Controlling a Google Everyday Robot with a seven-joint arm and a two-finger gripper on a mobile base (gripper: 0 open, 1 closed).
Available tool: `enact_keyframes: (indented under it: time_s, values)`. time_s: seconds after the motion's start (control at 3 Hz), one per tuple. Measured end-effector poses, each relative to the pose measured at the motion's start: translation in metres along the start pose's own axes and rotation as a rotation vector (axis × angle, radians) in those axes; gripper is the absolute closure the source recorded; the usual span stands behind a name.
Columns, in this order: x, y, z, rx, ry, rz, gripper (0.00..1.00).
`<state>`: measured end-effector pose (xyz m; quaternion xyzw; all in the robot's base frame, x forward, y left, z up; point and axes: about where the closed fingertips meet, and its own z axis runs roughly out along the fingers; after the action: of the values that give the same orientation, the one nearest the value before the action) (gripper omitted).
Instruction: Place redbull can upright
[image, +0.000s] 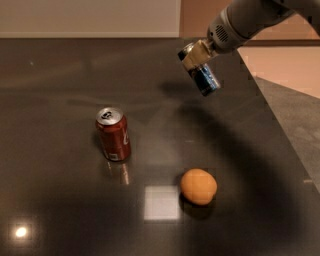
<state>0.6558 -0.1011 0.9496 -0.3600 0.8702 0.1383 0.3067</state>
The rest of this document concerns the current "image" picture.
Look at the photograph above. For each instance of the red soda can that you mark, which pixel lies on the red soda can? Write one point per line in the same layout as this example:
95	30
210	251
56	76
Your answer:
111	124

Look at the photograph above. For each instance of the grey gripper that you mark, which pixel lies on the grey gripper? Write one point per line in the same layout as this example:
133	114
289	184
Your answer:
220	36

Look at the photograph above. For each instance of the orange fruit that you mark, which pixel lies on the orange fruit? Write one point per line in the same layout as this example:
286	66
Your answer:
198	186

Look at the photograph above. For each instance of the blue silver redbull can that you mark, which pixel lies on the blue silver redbull can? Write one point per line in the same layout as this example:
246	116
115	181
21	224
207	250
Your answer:
203	77

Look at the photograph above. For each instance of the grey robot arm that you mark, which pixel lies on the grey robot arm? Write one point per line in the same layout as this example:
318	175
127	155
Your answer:
241	20

